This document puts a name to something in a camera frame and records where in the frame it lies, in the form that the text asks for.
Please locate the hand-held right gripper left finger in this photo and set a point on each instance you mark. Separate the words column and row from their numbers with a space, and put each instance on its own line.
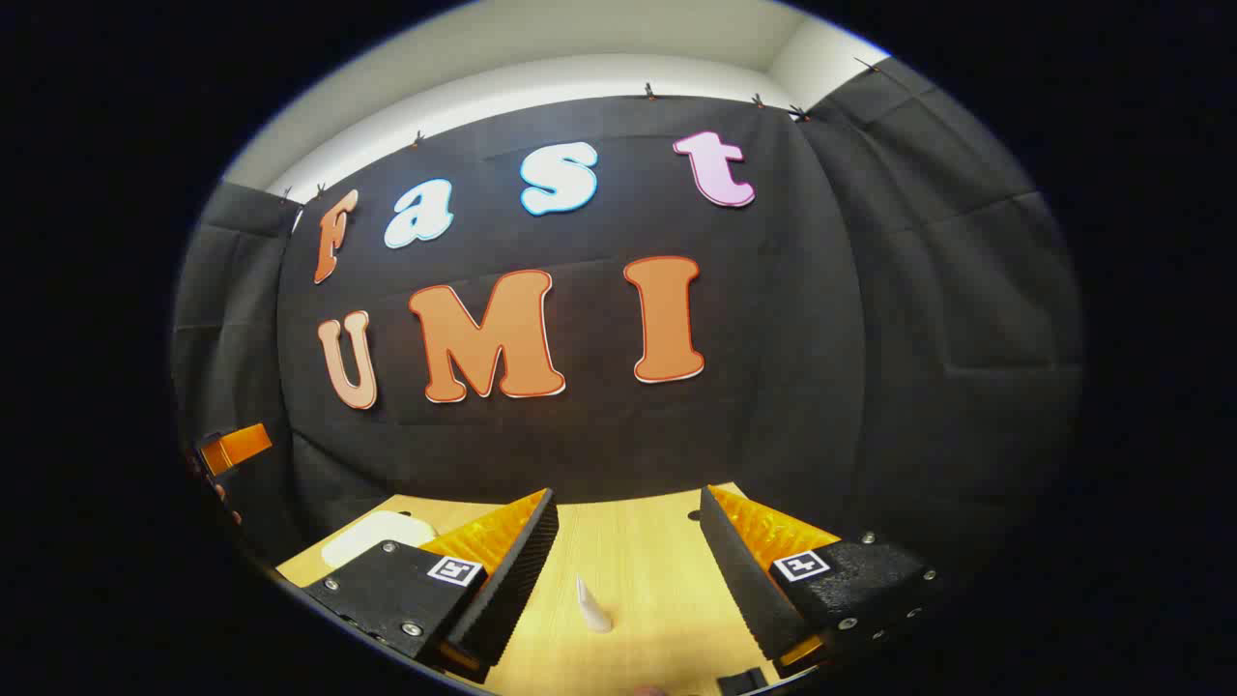
column 517, row 570

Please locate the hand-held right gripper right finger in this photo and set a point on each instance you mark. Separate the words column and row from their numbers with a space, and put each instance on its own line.
column 739, row 570

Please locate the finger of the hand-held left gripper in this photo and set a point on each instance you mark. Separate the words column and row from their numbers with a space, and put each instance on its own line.
column 237, row 445

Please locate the white squeeze tube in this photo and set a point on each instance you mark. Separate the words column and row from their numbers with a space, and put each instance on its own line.
column 591, row 609

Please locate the white suitcase with yellow trim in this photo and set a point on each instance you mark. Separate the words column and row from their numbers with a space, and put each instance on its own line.
column 372, row 536

